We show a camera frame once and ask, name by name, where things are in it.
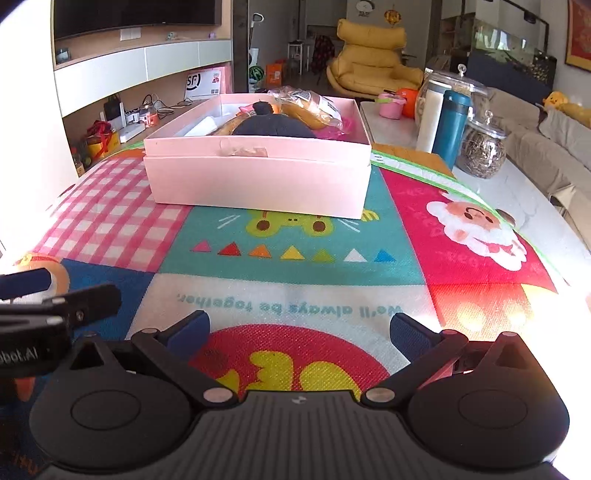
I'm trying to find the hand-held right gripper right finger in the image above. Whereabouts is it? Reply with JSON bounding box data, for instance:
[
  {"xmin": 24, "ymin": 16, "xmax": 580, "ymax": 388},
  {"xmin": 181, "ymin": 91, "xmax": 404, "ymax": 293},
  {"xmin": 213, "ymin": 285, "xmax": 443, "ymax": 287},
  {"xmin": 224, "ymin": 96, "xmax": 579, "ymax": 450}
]
[{"xmin": 362, "ymin": 312, "xmax": 532, "ymax": 408}]

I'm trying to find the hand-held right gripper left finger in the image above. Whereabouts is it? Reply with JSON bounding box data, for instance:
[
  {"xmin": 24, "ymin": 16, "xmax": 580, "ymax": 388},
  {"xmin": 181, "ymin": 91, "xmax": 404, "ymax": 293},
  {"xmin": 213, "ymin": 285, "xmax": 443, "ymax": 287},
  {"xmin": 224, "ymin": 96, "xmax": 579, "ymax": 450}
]
[{"xmin": 60, "ymin": 310, "xmax": 238, "ymax": 407}]

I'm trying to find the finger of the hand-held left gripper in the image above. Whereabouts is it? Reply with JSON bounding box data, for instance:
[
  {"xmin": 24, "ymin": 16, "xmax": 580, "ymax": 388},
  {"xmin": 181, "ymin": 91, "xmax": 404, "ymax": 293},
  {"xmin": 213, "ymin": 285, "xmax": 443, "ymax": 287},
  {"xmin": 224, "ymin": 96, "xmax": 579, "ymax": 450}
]
[
  {"xmin": 44, "ymin": 284, "xmax": 122, "ymax": 326},
  {"xmin": 0, "ymin": 269, "xmax": 54, "ymax": 302}
]

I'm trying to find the pink cardboard box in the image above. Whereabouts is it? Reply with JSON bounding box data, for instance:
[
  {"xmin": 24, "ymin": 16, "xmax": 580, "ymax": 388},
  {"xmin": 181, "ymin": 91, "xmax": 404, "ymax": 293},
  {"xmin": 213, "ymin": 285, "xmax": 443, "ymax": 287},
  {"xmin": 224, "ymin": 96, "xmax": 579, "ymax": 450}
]
[{"xmin": 143, "ymin": 93, "xmax": 373, "ymax": 219}]

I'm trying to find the black plush toy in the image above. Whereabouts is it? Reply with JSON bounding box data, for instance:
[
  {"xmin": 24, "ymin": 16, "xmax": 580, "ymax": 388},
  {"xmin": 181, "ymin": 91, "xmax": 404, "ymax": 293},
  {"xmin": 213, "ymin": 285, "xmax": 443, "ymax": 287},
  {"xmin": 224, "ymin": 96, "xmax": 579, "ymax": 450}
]
[{"xmin": 232, "ymin": 101, "xmax": 317, "ymax": 138}]

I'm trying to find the bread packet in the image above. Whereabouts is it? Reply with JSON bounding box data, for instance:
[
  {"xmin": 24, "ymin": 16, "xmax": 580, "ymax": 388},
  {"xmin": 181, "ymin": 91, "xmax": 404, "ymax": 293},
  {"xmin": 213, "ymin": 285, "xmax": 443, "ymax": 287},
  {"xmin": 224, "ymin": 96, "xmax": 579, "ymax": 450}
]
[{"xmin": 267, "ymin": 87, "xmax": 345, "ymax": 130}]

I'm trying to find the colourful play mat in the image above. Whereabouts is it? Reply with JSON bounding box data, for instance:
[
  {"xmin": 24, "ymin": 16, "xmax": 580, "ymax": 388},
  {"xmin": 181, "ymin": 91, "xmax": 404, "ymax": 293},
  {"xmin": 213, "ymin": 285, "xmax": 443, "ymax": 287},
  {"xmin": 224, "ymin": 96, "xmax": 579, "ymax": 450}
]
[{"xmin": 0, "ymin": 142, "xmax": 570, "ymax": 480}]

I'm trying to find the yellow tin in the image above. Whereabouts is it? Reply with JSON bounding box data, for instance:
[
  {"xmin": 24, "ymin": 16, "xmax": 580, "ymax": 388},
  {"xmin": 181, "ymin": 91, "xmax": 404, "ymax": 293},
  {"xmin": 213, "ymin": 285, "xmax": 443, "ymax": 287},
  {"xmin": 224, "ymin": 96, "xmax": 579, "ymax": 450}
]
[{"xmin": 87, "ymin": 138, "xmax": 114, "ymax": 160}]

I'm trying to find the small glass jar of seeds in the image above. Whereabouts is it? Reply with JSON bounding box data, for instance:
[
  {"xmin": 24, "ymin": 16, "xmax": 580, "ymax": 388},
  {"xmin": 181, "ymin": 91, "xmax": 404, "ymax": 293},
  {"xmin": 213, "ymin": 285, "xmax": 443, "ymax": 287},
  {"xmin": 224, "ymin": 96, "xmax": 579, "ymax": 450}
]
[{"xmin": 456, "ymin": 111, "xmax": 509, "ymax": 179}]

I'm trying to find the teal thermos bottle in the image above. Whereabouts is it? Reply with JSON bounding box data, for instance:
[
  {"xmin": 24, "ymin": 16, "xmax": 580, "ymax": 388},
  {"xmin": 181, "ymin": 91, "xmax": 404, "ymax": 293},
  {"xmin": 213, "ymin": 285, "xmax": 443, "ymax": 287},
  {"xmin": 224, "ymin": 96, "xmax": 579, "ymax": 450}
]
[{"xmin": 431, "ymin": 89, "xmax": 472, "ymax": 171}]

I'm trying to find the white packet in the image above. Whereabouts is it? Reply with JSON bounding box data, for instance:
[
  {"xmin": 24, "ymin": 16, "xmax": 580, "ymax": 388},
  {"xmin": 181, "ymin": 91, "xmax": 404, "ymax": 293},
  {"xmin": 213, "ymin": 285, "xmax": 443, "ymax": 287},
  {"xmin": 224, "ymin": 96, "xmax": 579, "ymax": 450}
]
[{"xmin": 184, "ymin": 115, "xmax": 218, "ymax": 137}]

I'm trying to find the white thermos bottle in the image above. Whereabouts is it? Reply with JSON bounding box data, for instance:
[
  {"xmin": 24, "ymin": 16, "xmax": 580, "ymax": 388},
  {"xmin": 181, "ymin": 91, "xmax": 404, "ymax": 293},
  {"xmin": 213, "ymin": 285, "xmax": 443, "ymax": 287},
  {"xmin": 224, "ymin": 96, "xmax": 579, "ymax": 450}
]
[{"xmin": 415, "ymin": 87, "xmax": 447, "ymax": 153}]

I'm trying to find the pink toy cup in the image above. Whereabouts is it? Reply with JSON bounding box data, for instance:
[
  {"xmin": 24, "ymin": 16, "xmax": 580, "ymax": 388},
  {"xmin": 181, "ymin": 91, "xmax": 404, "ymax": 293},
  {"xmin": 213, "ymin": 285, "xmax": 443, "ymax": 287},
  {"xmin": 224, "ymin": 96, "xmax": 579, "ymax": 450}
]
[{"xmin": 376, "ymin": 91, "xmax": 406, "ymax": 120}]

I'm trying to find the grey sofa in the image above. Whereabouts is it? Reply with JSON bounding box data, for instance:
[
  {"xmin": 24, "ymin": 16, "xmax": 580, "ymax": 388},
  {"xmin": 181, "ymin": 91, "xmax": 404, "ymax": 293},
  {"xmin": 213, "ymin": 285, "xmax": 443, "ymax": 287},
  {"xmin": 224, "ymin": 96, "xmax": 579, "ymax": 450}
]
[{"xmin": 486, "ymin": 87, "xmax": 591, "ymax": 252}]

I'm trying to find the orange round toy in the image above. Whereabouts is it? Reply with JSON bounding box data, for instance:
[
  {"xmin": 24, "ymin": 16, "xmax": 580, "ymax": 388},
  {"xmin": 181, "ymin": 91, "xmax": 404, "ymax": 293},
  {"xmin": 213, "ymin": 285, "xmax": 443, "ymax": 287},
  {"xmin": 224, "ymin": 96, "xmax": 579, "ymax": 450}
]
[{"xmin": 396, "ymin": 86, "xmax": 419, "ymax": 119}]

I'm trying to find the white and pink parcel box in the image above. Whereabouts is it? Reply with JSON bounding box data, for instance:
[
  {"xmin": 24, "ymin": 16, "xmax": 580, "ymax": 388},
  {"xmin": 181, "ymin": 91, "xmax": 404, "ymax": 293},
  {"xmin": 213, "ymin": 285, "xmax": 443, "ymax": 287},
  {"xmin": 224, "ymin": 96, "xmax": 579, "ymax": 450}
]
[{"xmin": 184, "ymin": 66, "xmax": 226, "ymax": 100}]

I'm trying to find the large glass jar of nuts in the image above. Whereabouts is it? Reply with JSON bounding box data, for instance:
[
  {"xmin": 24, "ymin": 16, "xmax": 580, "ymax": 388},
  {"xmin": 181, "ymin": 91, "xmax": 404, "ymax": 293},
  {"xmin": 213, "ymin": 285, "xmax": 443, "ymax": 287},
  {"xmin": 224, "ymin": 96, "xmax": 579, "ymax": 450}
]
[{"xmin": 414, "ymin": 64, "xmax": 491, "ymax": 136}]

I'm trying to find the yellow armchair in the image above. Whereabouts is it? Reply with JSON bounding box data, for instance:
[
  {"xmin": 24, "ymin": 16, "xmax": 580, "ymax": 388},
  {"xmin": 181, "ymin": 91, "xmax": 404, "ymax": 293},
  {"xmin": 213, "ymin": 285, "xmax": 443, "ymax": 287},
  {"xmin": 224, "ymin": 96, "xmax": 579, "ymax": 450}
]
[{"xmin": 326, "ymin": 18, "xmax": 424, "ymax": 99}]

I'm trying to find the black television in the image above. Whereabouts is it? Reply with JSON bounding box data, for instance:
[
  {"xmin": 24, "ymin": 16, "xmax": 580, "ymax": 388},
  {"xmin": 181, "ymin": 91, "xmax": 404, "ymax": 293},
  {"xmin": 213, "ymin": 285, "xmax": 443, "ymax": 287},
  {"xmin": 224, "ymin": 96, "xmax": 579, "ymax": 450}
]
[{"xmin": 52, "ymin": 0, "xmax": 222, "ymax": 42}]

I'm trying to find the dark cloth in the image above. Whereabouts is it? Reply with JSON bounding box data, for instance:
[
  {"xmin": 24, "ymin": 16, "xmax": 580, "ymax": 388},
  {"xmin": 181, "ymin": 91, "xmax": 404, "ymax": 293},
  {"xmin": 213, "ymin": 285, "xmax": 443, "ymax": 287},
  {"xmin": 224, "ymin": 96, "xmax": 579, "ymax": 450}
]
[{"xmin": 310, "ymin": 35, "xmax": 336, "ymax": 75}]

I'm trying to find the fish tank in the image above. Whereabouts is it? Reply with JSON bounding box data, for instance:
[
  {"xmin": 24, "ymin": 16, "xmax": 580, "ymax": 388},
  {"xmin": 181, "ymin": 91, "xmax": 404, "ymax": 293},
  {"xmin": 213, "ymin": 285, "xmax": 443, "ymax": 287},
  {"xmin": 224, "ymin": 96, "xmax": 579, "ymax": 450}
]
[{"xmin": 440, "ymin": 0, "xmax": 558, "ymax": 89}]

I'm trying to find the white stool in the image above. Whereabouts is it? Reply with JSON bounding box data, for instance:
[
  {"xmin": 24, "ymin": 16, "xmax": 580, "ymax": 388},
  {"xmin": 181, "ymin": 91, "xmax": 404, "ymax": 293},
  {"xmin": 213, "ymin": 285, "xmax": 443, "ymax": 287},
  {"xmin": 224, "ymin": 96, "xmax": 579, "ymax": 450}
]
[{"xmin": 287, "ymin": 40, "xmax": 308, "ymax": 73}]

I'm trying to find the white stick vacuum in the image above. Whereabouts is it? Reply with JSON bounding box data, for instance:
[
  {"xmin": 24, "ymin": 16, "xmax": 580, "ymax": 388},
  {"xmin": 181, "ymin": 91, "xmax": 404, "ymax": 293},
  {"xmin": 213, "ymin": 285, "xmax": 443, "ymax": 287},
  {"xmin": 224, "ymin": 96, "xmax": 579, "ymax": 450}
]
[{"xmin": 246, "ymin": 12, "xmax": 267, "ymax": 66}]

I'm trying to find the red framed picture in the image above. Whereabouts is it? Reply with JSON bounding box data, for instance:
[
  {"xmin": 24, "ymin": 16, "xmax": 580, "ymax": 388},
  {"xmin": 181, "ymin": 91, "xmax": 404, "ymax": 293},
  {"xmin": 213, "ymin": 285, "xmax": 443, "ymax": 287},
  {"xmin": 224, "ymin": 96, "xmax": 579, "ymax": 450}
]
[{"xmin": 565, "ymin": 0, "xmax": 591, "ymax": 73}]

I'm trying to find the white wall shelf unit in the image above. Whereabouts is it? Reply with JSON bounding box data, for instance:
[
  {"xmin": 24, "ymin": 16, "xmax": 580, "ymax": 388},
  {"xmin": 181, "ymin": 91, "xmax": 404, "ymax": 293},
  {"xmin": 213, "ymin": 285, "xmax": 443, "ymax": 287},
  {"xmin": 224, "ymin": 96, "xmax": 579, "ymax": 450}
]
[{"xmin": 52, "ymin": 39, "xmax": 234, "ymax": 179}]

